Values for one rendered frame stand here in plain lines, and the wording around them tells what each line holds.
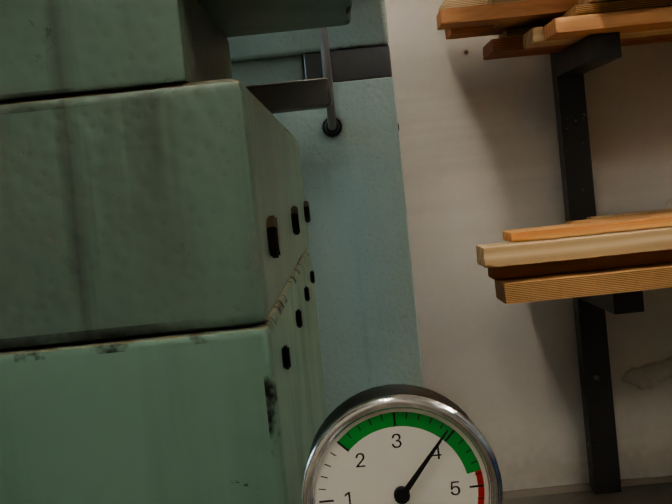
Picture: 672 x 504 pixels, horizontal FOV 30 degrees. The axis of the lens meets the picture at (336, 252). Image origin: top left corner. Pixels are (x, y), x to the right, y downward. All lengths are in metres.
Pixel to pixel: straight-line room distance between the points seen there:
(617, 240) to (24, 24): 2.05
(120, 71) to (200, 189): 0.05
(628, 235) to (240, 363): 2.03
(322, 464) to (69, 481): 0.11
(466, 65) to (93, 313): 2.48
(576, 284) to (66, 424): 2.01
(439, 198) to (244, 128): 2.44
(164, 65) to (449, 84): 2.45
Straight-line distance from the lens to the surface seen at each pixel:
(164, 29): 0.46
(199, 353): 0.46
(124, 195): 0.46
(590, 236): 2.46
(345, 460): 0.40
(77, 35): 0.46
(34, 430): 0.47
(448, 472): 0.40
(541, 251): 2.42
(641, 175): 2.96
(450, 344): 2.91
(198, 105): 0.45
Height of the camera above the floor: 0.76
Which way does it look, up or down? 3 degrees down
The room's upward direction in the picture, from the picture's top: 6 degrees counter-clockwise
